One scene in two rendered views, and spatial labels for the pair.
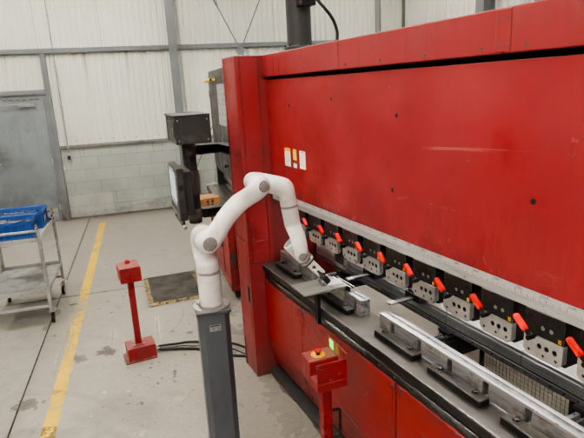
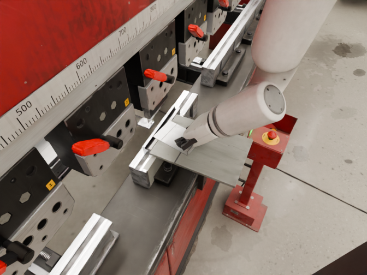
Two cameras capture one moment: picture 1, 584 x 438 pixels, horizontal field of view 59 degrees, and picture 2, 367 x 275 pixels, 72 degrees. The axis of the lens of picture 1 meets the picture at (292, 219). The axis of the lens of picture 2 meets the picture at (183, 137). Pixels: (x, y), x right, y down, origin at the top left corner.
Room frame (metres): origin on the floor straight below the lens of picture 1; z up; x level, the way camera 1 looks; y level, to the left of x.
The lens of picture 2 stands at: (3.09, 0.20, 1.59)
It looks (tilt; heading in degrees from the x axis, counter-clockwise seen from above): 50 degrees down; 230
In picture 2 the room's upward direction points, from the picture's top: straight up
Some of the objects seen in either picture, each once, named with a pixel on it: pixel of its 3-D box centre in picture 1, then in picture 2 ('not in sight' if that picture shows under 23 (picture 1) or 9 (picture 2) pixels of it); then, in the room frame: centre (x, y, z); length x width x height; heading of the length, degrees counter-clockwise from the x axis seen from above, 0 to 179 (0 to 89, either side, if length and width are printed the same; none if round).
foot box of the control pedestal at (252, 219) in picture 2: not in sight; (246, 206); (2.32, -0.09, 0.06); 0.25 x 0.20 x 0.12; 110
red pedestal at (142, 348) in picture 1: (134, 309); not in sight; (3.90, 1.31, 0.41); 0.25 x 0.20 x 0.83; 115
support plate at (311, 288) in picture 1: (318, 286); (202, 147); (2.75, -0.13, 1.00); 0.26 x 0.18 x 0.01; 115
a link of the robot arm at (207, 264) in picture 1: (204, 248); not in sight; (2.57, 0.46, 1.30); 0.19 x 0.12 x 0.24; 22
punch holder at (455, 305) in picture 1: (464, 295); not in sight; (1.92, -0.67, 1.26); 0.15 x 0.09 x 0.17; 25
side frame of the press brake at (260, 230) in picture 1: (294, 216); not in sight; (3.77, -0.02, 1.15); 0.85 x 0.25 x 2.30; 115
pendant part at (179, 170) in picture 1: (182, 189); not in sight; (3.67, 0.77, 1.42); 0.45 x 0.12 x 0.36; 19
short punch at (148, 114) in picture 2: (340, 259); (155, 100); (2.81, -0.26, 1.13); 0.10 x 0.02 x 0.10; 25
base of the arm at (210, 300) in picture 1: (209, 288); not in sight; (2.54, 0.45, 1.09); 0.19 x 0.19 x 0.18
